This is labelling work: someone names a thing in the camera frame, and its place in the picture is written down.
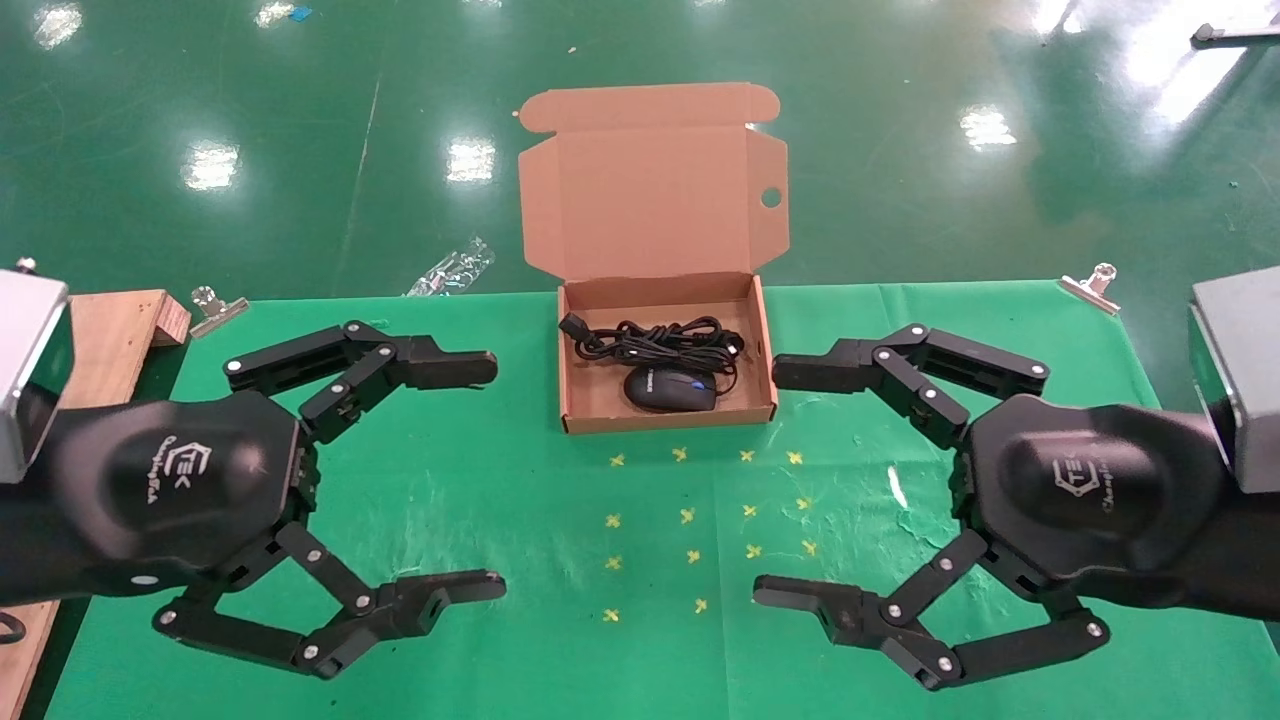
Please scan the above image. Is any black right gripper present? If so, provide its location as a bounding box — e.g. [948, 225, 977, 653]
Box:
[751, 393, 1280, 692]

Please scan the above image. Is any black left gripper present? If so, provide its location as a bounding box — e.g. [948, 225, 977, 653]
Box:
[0, 390, 509, 682]

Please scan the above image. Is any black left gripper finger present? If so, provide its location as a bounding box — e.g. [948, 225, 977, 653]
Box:
[222, 319, 500, 447]

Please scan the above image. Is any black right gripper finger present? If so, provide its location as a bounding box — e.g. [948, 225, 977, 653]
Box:
[771, 321, 1052, 451]

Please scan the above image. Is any black data cable with plug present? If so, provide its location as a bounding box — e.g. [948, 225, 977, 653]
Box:
[559, 312, 747, 369]

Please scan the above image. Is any black mouse cable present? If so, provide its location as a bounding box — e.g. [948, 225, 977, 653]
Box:
[621, 340, 744, 415]

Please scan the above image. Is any open brown cardboard box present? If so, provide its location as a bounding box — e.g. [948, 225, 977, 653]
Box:
[518, 82, 792, 436]

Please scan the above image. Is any clear plastic wrapper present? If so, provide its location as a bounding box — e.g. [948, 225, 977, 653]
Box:
[404, 236, 497, 299]

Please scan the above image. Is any green tablecloth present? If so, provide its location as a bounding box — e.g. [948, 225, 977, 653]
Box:
[44, 280, 1280, 720]

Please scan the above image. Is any silver metal binder clip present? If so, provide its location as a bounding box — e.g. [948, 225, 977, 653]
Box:
[1057, 262, 1122, 317]
[189, 285, 250, 340]

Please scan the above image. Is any brown wooden board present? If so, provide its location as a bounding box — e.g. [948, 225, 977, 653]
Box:
[0, 289, 192, 720]

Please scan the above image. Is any grey table foot bar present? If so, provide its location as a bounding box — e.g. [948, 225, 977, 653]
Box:
[1189, 19, 1280, 47]

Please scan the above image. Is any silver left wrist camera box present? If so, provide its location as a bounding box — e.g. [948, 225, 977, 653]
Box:
[0, 257, 77, 487]

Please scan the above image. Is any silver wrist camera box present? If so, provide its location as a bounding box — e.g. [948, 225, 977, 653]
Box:
[1187, 264, 1280, 497]
[0, 257, 77, 487]

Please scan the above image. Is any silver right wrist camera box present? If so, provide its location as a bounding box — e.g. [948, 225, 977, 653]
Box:
[1187, 264, 1280, 497]

